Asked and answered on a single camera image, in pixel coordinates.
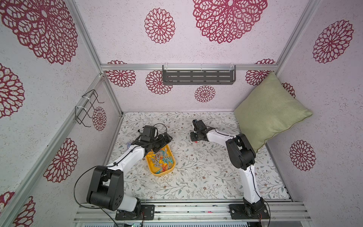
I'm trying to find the teal clothespin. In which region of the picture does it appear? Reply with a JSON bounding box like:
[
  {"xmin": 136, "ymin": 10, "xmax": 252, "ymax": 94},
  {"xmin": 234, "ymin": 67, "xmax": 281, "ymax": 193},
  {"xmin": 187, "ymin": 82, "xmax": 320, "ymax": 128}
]
[{"xmin": 159, "ymin": 150, "xmax": 174, "ymax": 166}]

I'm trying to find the yellow plastic storage box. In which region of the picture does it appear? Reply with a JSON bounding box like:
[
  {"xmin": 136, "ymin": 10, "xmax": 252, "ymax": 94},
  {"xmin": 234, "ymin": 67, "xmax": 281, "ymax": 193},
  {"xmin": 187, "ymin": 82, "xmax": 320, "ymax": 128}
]
[{"xmin": 146, "ymin": 145, "xmax": 176, "ymax": 177}]

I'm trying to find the red clothespin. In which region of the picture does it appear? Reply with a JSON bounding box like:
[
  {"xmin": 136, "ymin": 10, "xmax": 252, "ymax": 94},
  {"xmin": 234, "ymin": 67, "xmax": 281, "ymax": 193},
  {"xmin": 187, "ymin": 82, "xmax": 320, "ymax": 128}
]
[{"xmin": 160, "ymin": 164, "xmax": 168, "ymax": 173}]

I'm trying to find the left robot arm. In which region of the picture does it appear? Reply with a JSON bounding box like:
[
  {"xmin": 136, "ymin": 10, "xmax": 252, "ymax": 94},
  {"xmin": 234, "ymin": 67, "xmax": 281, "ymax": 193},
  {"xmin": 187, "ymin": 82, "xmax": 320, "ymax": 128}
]
[{"xmin": 86, "ymin": 125, "xmax": 173, "ymax": 215}]

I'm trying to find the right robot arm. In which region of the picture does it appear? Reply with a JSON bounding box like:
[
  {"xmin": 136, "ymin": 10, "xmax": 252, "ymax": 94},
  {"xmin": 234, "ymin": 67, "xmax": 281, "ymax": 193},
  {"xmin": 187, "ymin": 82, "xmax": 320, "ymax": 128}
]
[{"xmin": 190, "ymin": 120, "xmax": 265, "ymax": 211}]

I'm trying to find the floral table mat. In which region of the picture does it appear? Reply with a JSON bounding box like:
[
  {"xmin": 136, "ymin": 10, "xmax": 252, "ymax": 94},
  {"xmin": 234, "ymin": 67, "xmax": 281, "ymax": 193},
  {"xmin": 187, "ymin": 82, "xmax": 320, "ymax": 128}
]
[{"xmin": 96, "ymin": 111, "xmax": 290, "ymax": 201}]

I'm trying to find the green pillow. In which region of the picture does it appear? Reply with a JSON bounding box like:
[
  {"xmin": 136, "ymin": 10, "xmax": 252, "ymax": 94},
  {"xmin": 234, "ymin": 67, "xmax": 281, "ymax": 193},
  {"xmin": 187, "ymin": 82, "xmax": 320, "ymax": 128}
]
[{"xmin": 234, "ymin": 72, "xmax": 313, "ymax": 152}]

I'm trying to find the grey wall shelf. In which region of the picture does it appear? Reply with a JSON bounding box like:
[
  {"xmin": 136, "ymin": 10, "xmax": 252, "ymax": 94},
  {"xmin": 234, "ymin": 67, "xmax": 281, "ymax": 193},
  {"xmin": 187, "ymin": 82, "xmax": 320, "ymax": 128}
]
[{"xmin": 162, "ymin": 64, "xmax": 236, "ymax": 85}]

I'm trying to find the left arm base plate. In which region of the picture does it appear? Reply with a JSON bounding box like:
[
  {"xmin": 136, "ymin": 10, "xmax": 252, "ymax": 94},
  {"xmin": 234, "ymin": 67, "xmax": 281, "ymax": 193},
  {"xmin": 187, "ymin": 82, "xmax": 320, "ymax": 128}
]
[{"xmin": 115, "ymin": 205, "xmax": 155, "ymax": 221}]

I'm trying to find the black wire wall rack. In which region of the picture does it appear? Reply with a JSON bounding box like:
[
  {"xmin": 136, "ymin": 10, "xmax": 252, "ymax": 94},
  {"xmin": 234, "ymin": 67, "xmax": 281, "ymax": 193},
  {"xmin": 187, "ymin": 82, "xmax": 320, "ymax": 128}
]
[{"xmin": 74, "ymin": 89, "xmax": 104, "ymax": 128}]

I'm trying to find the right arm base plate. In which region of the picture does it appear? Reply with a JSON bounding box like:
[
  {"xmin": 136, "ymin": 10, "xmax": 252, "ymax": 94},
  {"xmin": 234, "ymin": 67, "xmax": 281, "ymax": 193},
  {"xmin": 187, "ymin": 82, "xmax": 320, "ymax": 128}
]
[{"xmin": 229, "ymin": 203, "xmax": 270, "ymax": 220}]

